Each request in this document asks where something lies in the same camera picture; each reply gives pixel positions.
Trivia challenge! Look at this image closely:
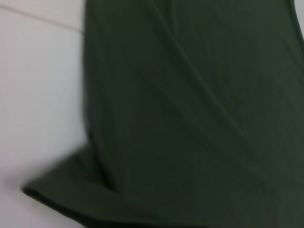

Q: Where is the dark green shirt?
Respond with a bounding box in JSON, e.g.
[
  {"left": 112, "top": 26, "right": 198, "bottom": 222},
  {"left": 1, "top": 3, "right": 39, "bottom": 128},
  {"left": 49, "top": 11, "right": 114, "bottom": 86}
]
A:
[{"left": 22, "top": 0, "right": 304, "bottom": 228}]

